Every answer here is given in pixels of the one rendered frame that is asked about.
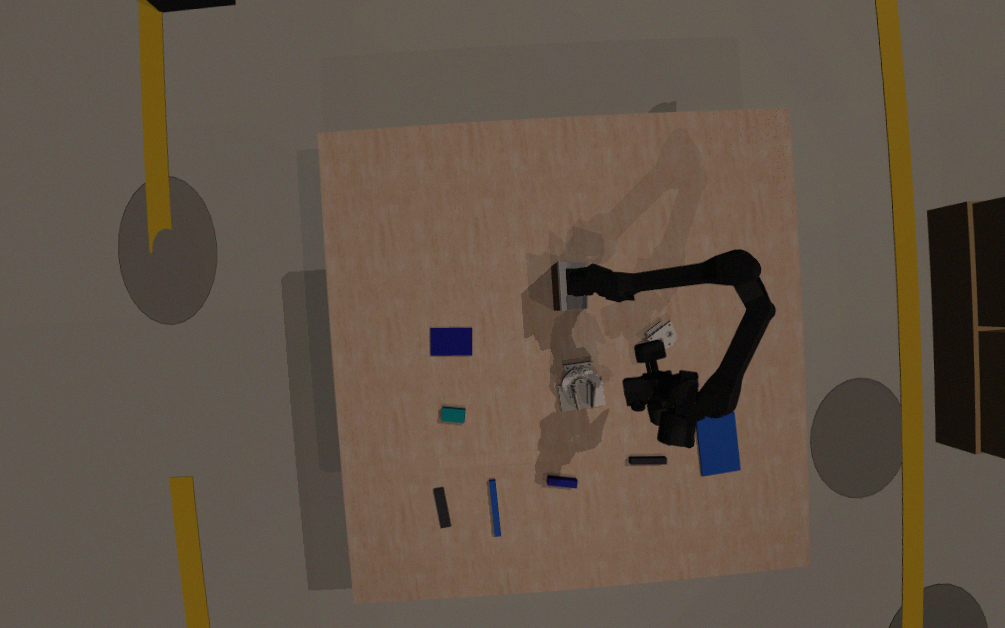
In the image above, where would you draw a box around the teal rectangular block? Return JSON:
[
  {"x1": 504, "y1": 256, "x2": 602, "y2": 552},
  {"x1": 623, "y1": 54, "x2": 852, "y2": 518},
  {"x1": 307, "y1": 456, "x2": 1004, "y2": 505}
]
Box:
[{"x1": 441, "y1": 407, "x2": 466, "y2": 424}]

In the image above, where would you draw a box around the long blue bar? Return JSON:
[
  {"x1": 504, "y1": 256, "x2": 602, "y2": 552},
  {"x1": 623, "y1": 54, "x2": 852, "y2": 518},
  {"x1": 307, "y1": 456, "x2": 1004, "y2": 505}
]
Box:
[{"x1": 489, "y1": 479, "x2": 501, "y2": 537}]

